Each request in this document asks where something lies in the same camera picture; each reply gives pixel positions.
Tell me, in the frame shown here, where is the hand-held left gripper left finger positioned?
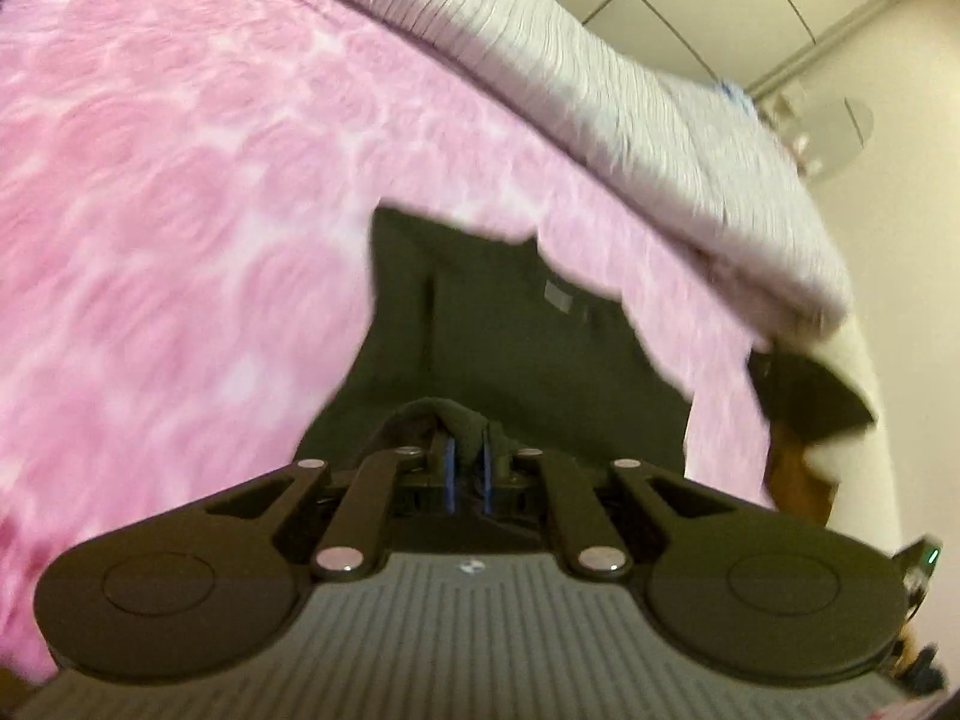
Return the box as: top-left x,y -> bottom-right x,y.
204,431 -> 460,582

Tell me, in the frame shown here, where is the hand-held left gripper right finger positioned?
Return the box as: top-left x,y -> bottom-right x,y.
480,427 -> 740,582

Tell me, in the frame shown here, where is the dark grey t-shirt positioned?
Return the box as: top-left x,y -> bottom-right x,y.
296,206 -> 695,526

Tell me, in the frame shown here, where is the white quilted headboard cushion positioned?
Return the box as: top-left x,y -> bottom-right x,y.
817,307 -> 905,560

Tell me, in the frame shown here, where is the brown sweater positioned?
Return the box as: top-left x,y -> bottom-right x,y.
766,420 -> 839,522

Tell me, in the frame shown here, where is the black garment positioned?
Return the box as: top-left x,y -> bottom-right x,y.
750,349 -> 877,445

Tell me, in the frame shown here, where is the striped white duvet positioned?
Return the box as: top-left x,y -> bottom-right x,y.
251,0 -> 856,338

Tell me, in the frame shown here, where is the pink floral blanket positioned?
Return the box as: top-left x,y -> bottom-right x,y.
0,0 -> 777,683

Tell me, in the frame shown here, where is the oval mirror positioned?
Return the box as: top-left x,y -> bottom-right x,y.
806,86 -> 877,181

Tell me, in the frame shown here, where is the white vanity shelf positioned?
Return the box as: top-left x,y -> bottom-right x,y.
757,86 -> 822,177

